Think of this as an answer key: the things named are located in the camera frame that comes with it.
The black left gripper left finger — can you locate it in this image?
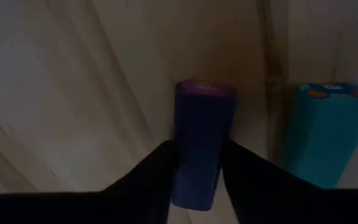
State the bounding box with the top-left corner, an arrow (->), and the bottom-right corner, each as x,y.
0,139 -> 176,224

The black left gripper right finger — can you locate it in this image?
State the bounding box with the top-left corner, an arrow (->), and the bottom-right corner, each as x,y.
223,139 -> 358,224

